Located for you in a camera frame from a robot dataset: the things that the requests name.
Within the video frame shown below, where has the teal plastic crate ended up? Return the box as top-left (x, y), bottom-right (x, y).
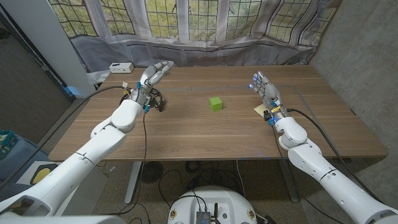
top-left (0, 129), bottom-right (18, 159)

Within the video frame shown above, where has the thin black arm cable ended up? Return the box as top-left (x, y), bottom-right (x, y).
top-left (271, 124), bottom-right (345, 224)
top-left (105, 111), bottom-right (147, 216)

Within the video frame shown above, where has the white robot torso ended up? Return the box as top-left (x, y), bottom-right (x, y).
top-left (167, 185), bottom-right (257, 224)

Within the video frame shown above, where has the black floor cable bundle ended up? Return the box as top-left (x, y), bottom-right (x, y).
top-left (158, 160), bottom-right (246, 200)

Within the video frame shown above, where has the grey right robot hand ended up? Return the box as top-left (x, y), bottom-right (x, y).
top-left (248, 70), bottom-right (285, 121)

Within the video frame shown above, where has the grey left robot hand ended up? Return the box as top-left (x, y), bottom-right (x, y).
top-left (130, 60), bottom-right (175, 105)

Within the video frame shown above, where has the white floor platform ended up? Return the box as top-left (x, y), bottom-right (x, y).
top-left (17, 161), bottom-right (109, 216)

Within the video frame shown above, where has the white floor cable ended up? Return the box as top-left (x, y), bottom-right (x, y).
top-left (235, 160), bottom-right (246, 197)

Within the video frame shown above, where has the pale yellow sponge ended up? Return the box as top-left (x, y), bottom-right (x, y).
top-left (253, 103), bottom-right (268, 118)

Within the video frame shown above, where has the green block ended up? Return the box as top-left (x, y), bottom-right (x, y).
top-left (208, 96), bottom-right (223, 113)

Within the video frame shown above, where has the white table leg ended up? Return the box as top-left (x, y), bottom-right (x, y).
top-left (124, 161), bottom-right (142, 205)

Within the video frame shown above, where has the white partition panel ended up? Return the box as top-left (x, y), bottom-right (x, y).
top-left (0, 0), bottom-right (97, 99)

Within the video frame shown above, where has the blue grey storage bin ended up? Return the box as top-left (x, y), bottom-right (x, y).
top-left (0, 133), bottom-right (50, 187)

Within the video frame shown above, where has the printed window backdrop cloth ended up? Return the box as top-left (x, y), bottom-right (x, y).
top-left (48, 0), bottom-right (343, 83)

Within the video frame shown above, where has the white power strip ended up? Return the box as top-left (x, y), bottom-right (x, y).
top-left (109, 62), bottom-right (135, 74)

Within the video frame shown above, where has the round black fan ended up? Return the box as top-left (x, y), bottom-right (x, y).
top-left (139, 161), bottom-right (164, 184)

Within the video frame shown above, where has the black half-moon tambourine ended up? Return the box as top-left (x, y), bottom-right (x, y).
top-left (119, 88), bottom-right (166, 113)

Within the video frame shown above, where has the black yellow foot pedal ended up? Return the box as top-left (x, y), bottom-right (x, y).
top-left (30, 164), bottom-right (58, 186)

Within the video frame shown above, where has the grey table leg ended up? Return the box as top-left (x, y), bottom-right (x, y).
top-left (278, 159), bottom-right (300, 203)

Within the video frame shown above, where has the grey electronics box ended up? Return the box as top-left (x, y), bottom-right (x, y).
top-left (195, 210), bottom-right (212, 224)

